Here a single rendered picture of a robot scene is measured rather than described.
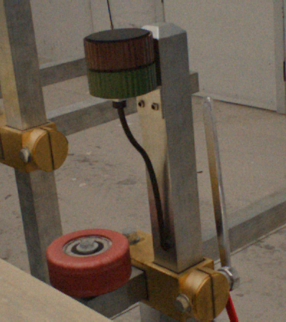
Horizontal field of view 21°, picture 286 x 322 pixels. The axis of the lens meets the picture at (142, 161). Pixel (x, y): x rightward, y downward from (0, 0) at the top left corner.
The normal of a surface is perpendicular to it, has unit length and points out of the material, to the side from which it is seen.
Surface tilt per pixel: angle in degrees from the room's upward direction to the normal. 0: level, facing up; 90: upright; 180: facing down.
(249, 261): 0
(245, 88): 91
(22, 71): 90
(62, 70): 90
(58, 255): 0
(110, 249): 0
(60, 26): 90
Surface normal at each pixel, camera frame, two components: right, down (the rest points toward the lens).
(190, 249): 0.66, 0.20
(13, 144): -0.75, 0.29
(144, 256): -0.09, -0.94
